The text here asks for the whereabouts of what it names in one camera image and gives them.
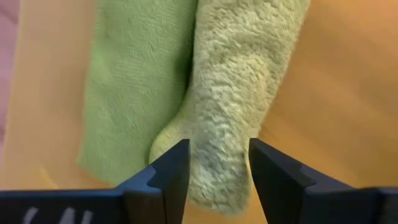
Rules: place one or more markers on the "fluffy green microfiber towel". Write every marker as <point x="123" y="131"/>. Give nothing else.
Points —
<point x="236" y="93"/>

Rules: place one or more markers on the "yellow translucent plastic basket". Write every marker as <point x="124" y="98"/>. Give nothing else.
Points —
<point x="342" y="93"/>

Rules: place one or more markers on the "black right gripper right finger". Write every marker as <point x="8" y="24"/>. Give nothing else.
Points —
<point x="295" y="196"/>

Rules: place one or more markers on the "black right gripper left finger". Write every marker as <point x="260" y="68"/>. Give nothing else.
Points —
<point x="149" y="199"/>

